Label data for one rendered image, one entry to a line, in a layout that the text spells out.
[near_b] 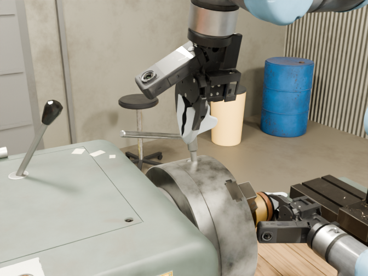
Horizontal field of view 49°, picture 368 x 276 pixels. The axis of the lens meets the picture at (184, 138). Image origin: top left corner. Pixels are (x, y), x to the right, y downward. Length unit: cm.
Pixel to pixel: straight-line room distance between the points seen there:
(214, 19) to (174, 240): 33
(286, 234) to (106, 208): 43
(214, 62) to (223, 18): 8
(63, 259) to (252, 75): 451
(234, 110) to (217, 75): 338
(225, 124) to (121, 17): 143
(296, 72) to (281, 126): 59
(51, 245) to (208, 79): 34
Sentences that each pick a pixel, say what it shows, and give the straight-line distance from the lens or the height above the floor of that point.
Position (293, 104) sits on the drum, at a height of 37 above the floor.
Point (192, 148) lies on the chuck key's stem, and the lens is 87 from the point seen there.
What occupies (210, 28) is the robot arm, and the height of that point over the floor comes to 154.
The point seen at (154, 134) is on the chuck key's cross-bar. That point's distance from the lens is 75.
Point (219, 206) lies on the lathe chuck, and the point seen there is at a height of 119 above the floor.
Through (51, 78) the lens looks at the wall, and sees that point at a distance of 370.
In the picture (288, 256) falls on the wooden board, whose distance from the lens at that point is 121.
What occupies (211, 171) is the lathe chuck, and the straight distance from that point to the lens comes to 85.
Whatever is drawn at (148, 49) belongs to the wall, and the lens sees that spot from 405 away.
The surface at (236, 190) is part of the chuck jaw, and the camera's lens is 84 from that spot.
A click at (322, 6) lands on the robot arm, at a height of 157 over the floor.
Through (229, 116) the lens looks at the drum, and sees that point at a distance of 404.
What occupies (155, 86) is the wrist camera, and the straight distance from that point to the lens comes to 63.
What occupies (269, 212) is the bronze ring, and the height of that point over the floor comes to 109.
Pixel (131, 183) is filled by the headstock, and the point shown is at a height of 125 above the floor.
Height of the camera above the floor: 161
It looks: 22 degrees down
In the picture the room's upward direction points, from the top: straight up
